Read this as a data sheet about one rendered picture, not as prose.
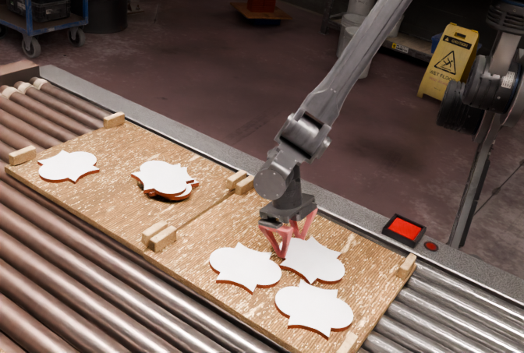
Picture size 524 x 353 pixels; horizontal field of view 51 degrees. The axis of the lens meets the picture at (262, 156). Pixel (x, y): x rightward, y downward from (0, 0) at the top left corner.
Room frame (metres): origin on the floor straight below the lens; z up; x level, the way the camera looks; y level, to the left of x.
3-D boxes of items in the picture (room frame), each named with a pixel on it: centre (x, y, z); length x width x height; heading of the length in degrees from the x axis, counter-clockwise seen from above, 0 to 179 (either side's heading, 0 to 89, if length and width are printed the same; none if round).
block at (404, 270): (0.86, -0.31, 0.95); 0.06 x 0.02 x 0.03; 150
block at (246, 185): (1.05, 0.03, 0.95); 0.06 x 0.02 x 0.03; 150
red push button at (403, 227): (1.02, -0.34, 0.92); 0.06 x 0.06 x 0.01; 61
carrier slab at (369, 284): (0.84, -0.08, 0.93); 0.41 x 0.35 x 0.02; 60
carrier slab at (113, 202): (1.04, 0.28, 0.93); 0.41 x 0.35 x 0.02; 61
